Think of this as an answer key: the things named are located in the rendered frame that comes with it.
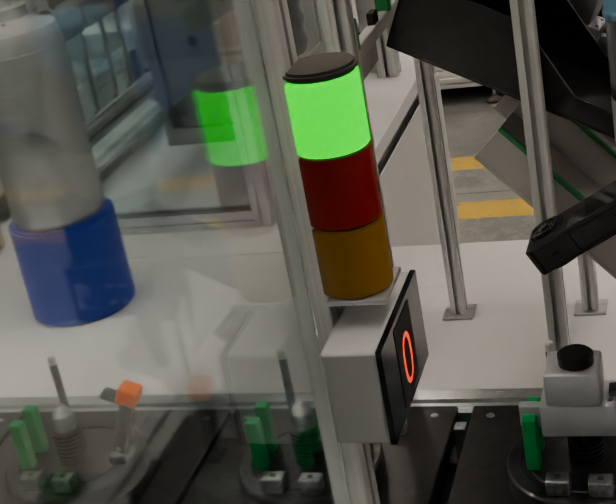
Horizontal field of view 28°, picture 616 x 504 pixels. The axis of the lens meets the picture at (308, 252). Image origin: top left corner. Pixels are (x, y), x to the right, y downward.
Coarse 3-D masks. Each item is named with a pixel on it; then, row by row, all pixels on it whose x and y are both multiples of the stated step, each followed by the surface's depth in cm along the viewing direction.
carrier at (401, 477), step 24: (432, 408) 124; (456, 408) 124; (408, 432) 121; (432, 432) 120; (384, 456) 118; (408, 456) 117; (432, 456) 117; (384, 480) 114; (408, 480) 114; (432, 480) 113
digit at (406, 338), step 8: (408, 304) 88; (408, 312) 88; (400, 320) 85; (408, 320) 87; (400, 328) 85; (408, 328) 87; (400, 336) 85; (408, 336) 87; (400, 344) 85; (408, 344) 87; (400, 352) 85; (408, 352) 87; (400, 360) 85; (408, 360) 87; (416, 360) 89; (400, 368) 84; (408, 368) 87; (416, 368) 89; (408, 376) 87; (416, 376) 89; (408, 384) 86; (408, 392) 86; (408, 400) 86
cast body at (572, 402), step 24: (552, 360) 106; (576, 360) 103; (600, 360) 105; (552, 384) 104; (576, 384) 103; (600, 384) 103; (528, 408) 107; (552, 408) 105; (576, 408) 104; (600, 408) 104; (552, 432) 106; (576, 432) 105; (600, 432) 105
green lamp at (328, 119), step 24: (288, 96) 79; (312, 96) 77; (336, 96) 78; (360, 96) 79; (312, 120) 78; (336, 120) 78; (360, 120) 79; (312, 144) 79; (336, 144) 79; (360, 144) 79
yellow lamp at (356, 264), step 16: (368, 224) 81; (384, 224) 83; (320, 240) 82; (336, 240) 81; (352, 240) 81; (368, 240) 82; (384, 240) 83; (320, 256) 83; (336, 256) 82; (352, 256) 82; (368, 256) 82; (384, 256) 83; (320, 272) 84; (336, 272) 82; (352, 272) 82; (368, 272) 82; (384, 272) 83; (336, 288) 83; (352, 288) 83; (368, 288) 83; (384, 288) 83
